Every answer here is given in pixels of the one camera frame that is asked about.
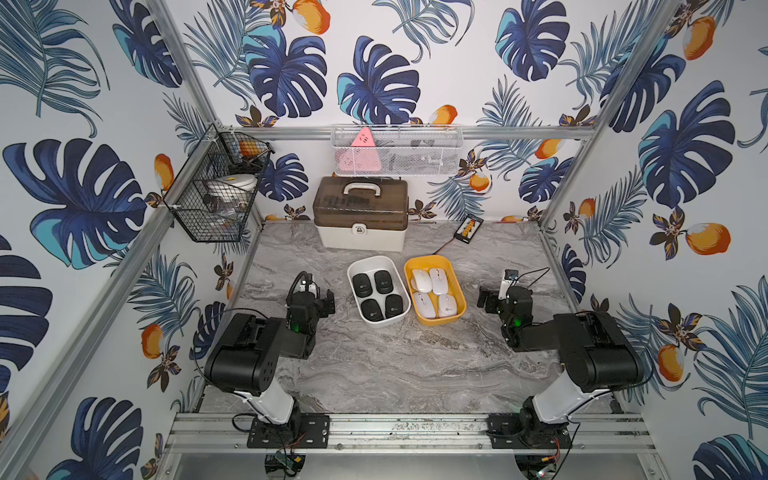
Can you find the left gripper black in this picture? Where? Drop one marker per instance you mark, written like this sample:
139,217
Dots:
324,303

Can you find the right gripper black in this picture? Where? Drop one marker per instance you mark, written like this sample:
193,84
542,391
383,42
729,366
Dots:
491,300

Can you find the black mouse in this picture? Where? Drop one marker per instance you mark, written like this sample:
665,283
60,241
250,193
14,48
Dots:
371,310
383,282
362,286
394,305

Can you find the white mouse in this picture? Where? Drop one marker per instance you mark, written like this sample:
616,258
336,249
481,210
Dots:
421,281
439,281
447,306
424,306

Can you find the white storage tray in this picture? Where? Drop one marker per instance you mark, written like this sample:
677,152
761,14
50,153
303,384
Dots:
370,265

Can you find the yellow storage tray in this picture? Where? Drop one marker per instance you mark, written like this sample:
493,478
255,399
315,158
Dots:
431,261

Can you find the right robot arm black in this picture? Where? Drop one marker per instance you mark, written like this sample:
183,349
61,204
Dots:
596,355

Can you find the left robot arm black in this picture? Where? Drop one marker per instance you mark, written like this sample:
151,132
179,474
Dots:
243,359

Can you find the brown lid storage case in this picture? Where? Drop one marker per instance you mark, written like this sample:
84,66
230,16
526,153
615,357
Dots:
357,213

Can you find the small black phone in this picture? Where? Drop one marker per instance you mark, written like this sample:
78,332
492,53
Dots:
468,229

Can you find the pink triangle card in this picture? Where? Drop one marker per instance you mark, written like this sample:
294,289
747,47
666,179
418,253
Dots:
361,156

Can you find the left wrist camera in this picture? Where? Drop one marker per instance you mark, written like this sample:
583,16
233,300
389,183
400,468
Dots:
304,283

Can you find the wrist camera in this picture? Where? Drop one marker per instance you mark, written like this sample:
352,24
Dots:
510,277
304,283

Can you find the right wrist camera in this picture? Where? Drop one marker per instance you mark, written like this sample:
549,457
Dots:
510,277

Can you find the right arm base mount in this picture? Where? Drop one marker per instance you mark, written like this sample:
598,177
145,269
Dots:
525,431

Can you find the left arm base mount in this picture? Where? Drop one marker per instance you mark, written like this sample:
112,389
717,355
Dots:
302,431

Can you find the black wire basket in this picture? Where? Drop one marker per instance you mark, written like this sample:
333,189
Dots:
219,185

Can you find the aluminium front rail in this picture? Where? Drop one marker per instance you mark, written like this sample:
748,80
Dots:
414,433

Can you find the clear wall shelf basket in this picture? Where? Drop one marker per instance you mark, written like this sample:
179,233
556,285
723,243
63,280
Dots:
414,150

